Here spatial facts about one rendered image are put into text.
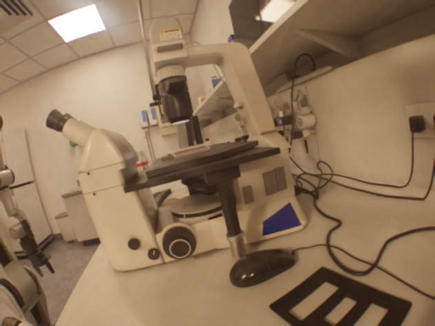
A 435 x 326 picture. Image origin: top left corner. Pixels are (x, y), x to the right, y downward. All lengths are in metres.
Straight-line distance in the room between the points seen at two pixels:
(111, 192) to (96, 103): 2.97
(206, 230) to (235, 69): 0.37
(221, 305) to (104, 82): 3.28
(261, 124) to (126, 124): 2.77
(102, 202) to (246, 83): 0.40
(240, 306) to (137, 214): 0.25
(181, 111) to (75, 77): 3.21
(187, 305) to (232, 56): 0.51
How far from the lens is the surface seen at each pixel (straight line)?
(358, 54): 0.84
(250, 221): 0.43
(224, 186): 0.34
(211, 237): 0.44
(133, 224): 0.42
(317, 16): 0.61
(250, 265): 0.34
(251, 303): 0.32
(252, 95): 0.51
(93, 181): 0.42
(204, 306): 0.33
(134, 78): 3.30
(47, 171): 3.67
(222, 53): 0.52
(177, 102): 0.47
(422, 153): 0.64
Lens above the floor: 0.98
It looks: 7 degrees down
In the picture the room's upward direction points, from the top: 13 degrees counter-clockwise
